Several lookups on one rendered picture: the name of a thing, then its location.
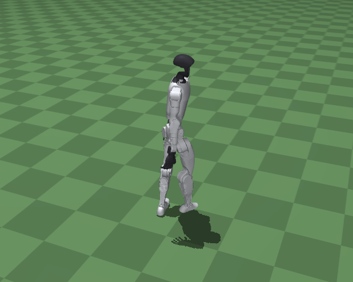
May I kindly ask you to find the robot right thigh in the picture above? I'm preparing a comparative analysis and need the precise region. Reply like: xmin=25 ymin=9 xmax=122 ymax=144
xmin=176 ymin=135 xmax=195 ymax=183

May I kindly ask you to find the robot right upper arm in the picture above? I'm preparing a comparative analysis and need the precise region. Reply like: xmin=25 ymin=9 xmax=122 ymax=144
xmin=169 ymin=87 xmax=182 ymax=126

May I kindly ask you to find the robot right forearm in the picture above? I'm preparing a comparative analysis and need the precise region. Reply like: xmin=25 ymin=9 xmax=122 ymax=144
xmin=168 ymin=119 xmax=179 ymax=152

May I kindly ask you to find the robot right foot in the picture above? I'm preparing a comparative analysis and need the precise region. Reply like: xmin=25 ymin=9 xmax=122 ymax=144
xmin=179 ymin=202 xmax=198 ymax=213

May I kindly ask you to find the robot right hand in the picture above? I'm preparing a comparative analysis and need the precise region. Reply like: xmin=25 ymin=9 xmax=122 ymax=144
xmin=161 ymin=146 xmax=176 ymax=169

